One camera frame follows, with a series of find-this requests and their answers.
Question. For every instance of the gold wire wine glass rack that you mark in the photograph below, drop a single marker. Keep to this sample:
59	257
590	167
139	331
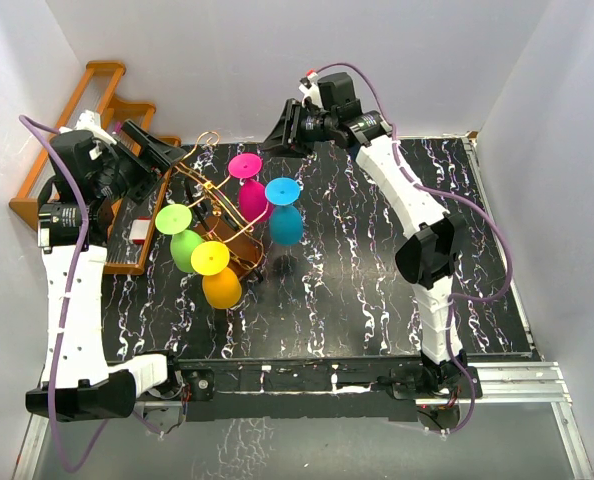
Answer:
217	215

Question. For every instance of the pink wine glass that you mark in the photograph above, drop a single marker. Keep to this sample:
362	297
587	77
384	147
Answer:
252	201

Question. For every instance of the orange wine glass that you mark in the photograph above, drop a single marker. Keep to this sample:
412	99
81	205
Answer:
221	286

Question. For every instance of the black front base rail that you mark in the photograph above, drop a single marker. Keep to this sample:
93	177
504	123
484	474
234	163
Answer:
398	388

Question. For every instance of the aluminium frame rail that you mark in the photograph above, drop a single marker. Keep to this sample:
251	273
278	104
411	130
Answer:
502	382

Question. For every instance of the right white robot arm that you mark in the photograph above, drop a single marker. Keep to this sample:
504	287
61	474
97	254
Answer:
432	235

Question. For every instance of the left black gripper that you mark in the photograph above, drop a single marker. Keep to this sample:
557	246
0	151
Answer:
150	178

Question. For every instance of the small red white box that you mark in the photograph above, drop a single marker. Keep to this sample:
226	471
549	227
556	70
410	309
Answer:
139	230

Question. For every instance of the green wine glass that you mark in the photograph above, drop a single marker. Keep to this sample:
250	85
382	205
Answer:
174	220

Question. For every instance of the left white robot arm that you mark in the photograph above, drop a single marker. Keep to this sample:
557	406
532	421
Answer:
77	383

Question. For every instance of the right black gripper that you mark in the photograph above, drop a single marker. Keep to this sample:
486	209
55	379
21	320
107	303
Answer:
295	146

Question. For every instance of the blue wine glass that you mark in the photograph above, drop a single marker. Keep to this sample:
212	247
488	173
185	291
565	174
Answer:
285	223

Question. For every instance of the orange wooden shelf rack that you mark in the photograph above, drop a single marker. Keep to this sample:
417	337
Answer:
49	200

